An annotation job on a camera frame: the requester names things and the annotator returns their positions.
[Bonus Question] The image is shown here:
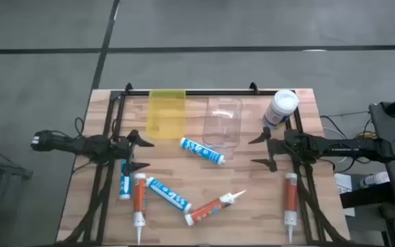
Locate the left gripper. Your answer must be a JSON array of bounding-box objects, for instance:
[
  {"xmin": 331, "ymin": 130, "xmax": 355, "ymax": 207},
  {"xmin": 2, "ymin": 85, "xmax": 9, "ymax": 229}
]
[{"xmin": 112, "ymin": 129, "xmax": 155, "ymax": 172}]

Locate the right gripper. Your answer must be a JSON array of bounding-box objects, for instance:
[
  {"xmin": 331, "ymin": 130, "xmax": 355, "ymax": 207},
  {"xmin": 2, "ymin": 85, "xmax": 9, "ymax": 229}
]
[{"xmin": 248, "ymin": 127, "xmax": 303, "ymax": 172}]

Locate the blue silicone sealant tube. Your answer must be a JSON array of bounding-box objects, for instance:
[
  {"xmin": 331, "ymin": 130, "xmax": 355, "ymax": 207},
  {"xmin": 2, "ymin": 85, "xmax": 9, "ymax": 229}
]
[
  {"xmin": 145, "ymin": 176, "xmax": 193, "ymax": 214},
  {"xmin": 119, "ymin": 158, "xmax": 132, "ymax": 200},
  {"xmin": 179, "ymin": 137, "xmax": 226, "ymax": 166}
]

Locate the orange caulk tube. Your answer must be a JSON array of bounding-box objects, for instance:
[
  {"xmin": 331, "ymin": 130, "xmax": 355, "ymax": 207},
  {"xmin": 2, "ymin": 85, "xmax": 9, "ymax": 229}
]
[
  {"xmin": 132, "ymin": 172, "xmax": 147, "ymax": 246},
  {"xmin": 284, "ymin": 172, "xmax": 298, "ymax": 244},
  {"xmin": 184, "ymin": 189, "xmax": 248, "ymax": 227}
]

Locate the white Lysol wipes canister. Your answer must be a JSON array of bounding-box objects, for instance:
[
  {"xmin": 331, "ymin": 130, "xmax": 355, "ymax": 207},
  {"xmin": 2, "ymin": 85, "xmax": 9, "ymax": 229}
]
[{"xmin": 261, "ymin": 89, "xmax": 300, "ymax": 130}]

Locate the yellow translucent plastic bin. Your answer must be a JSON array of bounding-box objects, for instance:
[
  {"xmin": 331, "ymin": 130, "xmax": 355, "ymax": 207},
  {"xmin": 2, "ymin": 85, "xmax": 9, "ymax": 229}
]
[{"xmin": 145, "ymin": 89, "xmax": 187, "ymax": 140}]

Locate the clear plastic bin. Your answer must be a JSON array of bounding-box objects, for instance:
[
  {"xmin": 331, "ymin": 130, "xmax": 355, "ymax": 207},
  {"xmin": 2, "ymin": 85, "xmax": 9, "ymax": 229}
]
[{"xmin": 202, "ymin": 97, "xmax": 243, "ymax": 149}]

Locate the white cardboard box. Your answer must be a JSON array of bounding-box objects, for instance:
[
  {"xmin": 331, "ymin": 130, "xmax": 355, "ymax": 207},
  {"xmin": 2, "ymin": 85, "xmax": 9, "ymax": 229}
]
[{"xmin": 334, "ymin": 173, "xmax": 353, "ymax": 195}]

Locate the black office chair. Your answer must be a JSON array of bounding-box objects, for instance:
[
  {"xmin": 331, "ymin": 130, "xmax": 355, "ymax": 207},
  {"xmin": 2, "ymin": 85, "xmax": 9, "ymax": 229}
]
[{"xmin": 339, "ymin": 181, "xmax": 395, "ymax": 247}]

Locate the white plastic bottle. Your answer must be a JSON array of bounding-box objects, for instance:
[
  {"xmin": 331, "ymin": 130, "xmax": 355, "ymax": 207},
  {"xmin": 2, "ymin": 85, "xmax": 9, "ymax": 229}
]
[{"xmin": 359, "ymin": 171, "xmax": 390, "ymax": 189}]

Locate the dark grey stand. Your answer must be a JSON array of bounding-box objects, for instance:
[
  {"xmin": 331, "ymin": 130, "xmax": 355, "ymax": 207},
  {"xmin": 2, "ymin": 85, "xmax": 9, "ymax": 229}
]
[{"xmin": 0, "ymin": 137, "xmax": 34, "ymax": 247}]

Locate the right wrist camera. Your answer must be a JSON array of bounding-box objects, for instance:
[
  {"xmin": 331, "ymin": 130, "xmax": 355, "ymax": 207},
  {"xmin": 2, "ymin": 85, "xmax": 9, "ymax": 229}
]
[{"xmin": 285, "ymin": 129, "xmax": 310, "ymax": 147}]

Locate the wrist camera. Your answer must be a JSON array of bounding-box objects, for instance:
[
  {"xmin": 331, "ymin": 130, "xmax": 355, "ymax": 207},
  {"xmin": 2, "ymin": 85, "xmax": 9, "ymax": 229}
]
[
  {"xmin": 88, "ymin": 134, "xmax": 113, "ymax": 152},
  {"xmin": 285, "ymin": 129, "xmax": 310, "ymax": 147}
]

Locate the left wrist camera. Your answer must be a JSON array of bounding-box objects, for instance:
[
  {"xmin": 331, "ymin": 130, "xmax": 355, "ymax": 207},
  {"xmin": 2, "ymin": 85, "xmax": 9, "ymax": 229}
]
[{"xmin": 88, "ymin": 134, "xmax": 113, "ymax": 152}]

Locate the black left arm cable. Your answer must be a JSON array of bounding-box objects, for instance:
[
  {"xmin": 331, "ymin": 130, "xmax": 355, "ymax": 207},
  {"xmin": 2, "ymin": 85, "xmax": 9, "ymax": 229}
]
[{"xmin": 73, "ymin": 116, "xmax": 97, "ymax": 140}]

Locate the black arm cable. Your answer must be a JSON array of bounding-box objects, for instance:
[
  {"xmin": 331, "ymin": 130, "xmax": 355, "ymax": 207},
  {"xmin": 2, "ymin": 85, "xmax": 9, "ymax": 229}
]
[
  {"xmin": 320, "ymin": 111, "xmax": 372, "ymax": 172},
  {"xmin": 73, "ymin": 116, "xmax": 97, "ymax": 140}
]

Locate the black metal table frame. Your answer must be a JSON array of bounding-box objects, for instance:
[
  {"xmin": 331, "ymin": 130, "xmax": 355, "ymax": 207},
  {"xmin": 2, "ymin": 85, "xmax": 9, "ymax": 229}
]
[{"xmin": 56, "ymin": 82, "xmax": 352, "ymax": 247}]

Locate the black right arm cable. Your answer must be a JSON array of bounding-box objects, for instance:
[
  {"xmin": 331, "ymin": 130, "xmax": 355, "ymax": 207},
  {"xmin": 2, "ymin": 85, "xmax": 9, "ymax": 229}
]
[{"xmin": 320, "ymin": 111, "xmax": 372, "ymax": 172}]

